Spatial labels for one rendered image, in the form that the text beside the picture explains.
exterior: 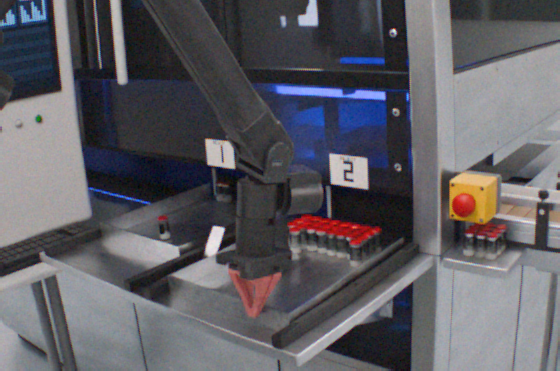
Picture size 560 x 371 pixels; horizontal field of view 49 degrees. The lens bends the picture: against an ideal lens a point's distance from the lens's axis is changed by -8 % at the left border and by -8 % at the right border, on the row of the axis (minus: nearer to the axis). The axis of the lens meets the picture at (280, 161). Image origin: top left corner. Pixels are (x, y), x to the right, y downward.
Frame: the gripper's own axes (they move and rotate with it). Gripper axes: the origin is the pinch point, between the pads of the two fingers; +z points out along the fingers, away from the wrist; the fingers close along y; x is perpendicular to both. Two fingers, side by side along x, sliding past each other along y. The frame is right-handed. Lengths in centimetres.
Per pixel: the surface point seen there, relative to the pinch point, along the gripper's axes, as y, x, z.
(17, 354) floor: 51, 177, 84
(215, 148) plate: 34, 42, -19
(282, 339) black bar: -2.9, -8.0, 1.5
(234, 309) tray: 1.0, 4.7, 1.2
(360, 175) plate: 34.0, 4.1, -17.1
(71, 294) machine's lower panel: 45, 121, 39
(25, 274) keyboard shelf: -1, 68, 11
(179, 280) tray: 0.6, 16.8, -0.7
